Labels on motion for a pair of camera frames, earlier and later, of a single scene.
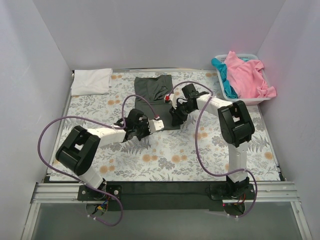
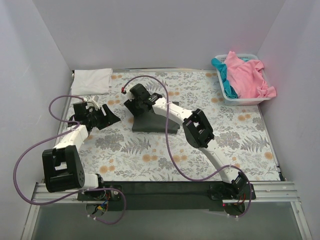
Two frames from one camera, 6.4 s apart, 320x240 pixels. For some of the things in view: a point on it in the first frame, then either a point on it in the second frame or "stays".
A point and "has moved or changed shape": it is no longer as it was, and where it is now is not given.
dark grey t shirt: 154,89 has moved or changed shape
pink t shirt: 246,78 stays
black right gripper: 176,116 → 133,105
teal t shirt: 230,92 stays
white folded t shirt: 91,81 stays
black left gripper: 144,129 → 102,117
